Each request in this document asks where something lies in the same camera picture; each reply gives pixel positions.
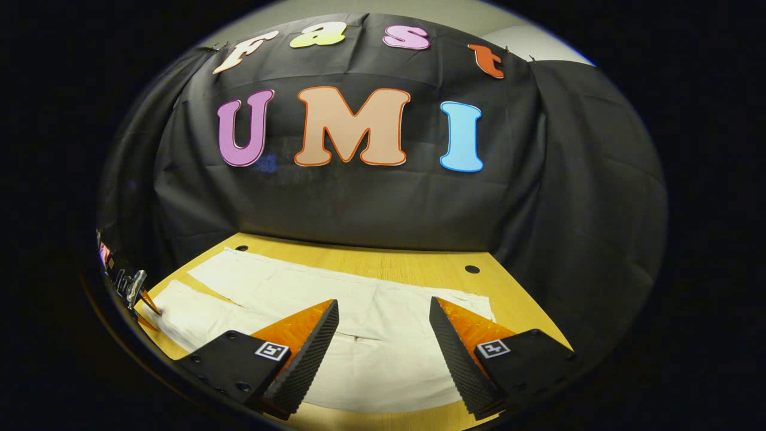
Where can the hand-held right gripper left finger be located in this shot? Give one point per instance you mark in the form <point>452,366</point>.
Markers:
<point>308,359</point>

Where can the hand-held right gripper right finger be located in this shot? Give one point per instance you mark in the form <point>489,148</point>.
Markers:
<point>458,359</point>

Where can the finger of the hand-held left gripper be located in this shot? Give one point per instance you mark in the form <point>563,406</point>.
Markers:
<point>151,302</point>
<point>146,323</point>

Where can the white jeans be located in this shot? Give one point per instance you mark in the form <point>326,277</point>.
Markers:
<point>371,305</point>

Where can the black backdrop cloth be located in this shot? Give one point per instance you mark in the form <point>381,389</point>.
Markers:
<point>371,203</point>

